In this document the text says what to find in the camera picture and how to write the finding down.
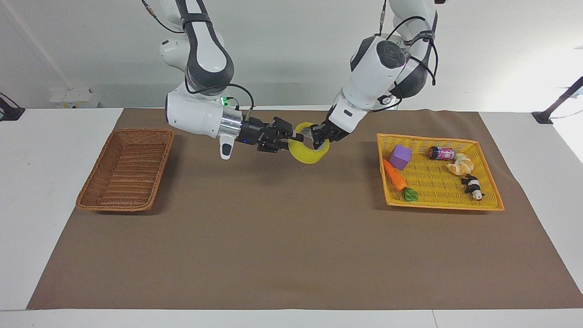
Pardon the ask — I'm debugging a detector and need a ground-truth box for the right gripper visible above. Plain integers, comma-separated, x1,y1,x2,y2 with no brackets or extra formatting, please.
239,116,305,154

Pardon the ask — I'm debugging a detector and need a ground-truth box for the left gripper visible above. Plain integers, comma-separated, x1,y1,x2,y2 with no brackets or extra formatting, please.
310,118,351,150

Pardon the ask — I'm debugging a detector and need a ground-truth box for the yellow tape roll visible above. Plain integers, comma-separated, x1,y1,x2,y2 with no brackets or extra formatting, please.
288,122,330,165

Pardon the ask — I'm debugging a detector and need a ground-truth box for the yellow plastic basket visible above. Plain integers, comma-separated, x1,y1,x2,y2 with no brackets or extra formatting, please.
376,133,505,211

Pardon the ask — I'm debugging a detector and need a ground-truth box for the brown wicker basket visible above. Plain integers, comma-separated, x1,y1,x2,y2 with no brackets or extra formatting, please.
76,128,174,213

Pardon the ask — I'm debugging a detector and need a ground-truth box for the purple cube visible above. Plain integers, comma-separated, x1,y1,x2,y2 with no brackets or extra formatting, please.
389,144,413,171

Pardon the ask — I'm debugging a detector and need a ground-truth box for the toy carrot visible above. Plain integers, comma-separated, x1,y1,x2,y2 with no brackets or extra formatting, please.
382,159,418,202

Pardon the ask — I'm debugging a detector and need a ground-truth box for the small dark can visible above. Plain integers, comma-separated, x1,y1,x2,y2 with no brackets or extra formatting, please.
429,146,455,161

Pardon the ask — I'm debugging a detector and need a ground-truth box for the toy croissant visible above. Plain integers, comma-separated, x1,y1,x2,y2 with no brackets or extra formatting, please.
447,153,475,176

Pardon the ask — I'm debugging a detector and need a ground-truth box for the black and white panda toy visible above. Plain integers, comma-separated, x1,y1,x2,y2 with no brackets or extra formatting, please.
461,174,485,201

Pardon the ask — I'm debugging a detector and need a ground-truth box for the black stand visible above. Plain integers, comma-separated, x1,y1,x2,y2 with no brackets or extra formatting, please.
0,92,26,122
532,76,583,125

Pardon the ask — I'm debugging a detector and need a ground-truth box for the black cable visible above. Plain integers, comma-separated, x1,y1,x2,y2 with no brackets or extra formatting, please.
184,80,255,123
141,0,184,34
370,15,439,113

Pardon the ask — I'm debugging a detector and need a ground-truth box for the white wall socket box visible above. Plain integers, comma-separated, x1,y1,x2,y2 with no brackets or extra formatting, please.
49,88,100,109

